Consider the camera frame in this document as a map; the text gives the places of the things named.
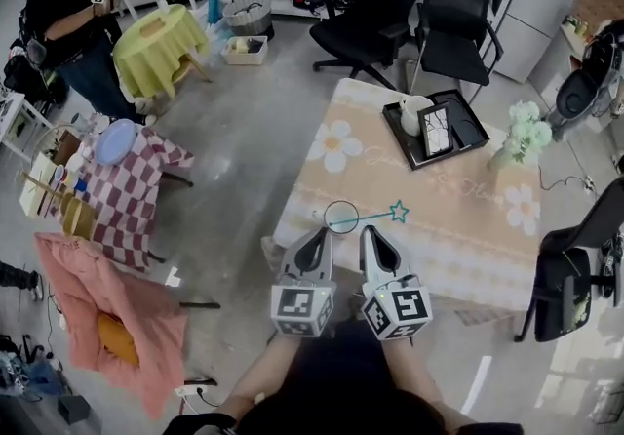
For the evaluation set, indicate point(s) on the pale blue plate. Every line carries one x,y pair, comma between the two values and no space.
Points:
115,143

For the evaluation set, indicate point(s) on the peach floral tablecloth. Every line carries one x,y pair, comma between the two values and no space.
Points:
414,189

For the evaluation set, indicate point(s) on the green plant sprig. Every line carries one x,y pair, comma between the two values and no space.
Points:
580,311

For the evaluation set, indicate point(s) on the green tablecloth round table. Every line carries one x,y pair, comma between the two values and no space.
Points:
156,48

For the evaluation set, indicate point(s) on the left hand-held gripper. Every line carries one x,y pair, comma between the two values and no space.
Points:
297,306

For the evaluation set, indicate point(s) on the cream box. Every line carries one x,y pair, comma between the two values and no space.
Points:
36,189

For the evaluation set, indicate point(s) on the vase of white flowers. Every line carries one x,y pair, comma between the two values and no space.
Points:
529,130

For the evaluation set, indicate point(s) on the white storage bin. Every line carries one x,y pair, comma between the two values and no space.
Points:
245,52

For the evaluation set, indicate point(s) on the pink covered armchair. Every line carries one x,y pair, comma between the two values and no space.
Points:
83,287

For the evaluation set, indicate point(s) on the checkered tablecloth table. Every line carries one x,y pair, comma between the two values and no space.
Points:
122,199

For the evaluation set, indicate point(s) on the wicker basket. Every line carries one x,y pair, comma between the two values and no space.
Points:
61,152

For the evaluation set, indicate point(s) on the white power strip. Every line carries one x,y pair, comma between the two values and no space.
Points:
192,391

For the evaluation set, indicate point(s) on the black tray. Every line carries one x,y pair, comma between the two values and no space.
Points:
394,118

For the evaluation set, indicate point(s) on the black chair with armrests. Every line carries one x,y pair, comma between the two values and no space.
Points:
458,9

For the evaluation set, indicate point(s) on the black framed picture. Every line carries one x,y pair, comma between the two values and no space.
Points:
436,130

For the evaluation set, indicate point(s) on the black swivel chair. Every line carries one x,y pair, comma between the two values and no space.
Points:
560,287

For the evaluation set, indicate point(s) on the person's left forearm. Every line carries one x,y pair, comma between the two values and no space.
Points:
258,374

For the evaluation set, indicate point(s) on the grey woven basket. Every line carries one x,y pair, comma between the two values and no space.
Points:
247,16

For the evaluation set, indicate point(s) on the person's right forearm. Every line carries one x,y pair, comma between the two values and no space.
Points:
409,374

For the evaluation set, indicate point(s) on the white refrigerator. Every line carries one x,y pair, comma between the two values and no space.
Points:
536,9

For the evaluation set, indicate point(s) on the yellow wooden bucket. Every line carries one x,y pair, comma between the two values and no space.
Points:
78,218

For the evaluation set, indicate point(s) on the orange cushion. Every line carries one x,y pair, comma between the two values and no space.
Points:
117,340

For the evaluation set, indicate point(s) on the grey shell chair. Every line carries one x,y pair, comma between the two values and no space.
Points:
575,99

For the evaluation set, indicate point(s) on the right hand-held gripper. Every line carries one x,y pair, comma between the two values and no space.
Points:
400,311

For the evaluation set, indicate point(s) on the small wooden box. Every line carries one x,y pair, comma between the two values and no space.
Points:
153,28

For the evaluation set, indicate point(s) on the teal star wand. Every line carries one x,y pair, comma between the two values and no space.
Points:
373,216

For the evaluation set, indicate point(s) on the person's dark clothing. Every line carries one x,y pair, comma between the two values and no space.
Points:
341,365

